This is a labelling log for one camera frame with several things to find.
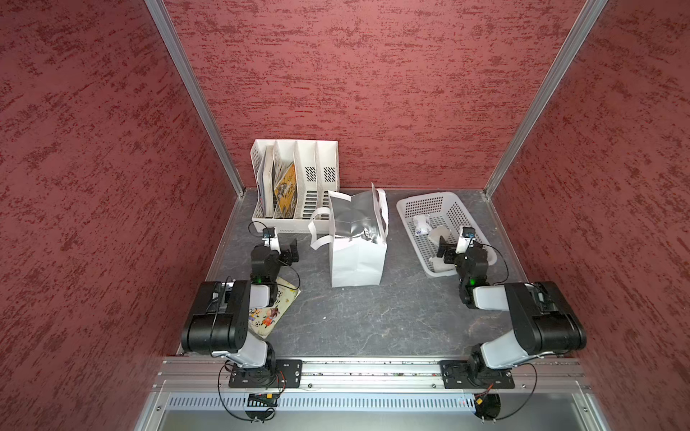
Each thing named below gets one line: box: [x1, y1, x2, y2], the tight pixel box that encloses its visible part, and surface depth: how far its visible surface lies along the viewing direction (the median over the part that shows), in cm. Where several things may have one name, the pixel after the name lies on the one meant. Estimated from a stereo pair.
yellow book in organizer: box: [274, 162, 298, 220], surface depth 103 cm
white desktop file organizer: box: [250, 139, 340, 234], surface depth 105 cm
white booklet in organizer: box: [256, 145, 275, 219], surface depth 99 cm
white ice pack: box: [413, 213, 452, 260], surface depth 106 cm
